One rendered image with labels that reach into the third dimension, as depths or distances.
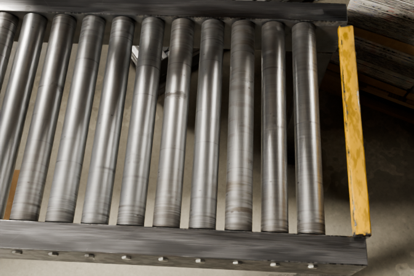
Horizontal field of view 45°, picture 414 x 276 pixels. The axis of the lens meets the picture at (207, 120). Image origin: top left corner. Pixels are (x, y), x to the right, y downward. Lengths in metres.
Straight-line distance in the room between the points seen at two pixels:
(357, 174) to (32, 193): 0.59
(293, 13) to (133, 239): 0.57
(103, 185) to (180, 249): 0.19
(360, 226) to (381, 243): 0.88
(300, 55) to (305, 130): 0.17
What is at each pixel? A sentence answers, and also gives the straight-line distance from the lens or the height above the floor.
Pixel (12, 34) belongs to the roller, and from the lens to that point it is 1.16.
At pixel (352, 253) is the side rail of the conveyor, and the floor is 0.80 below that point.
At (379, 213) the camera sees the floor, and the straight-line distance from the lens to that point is 1.81.
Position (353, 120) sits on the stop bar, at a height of 0.82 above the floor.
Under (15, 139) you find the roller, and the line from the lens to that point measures 1.03.
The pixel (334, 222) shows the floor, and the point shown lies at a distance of 1.76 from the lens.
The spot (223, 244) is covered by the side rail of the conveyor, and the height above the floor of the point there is 0.80.
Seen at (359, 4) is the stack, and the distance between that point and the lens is 1.52.
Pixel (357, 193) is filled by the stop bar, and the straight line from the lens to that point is 0.92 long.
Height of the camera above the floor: 1.67
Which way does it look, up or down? 65 degrees down
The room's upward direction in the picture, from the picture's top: 2 degrees counter-clockwise
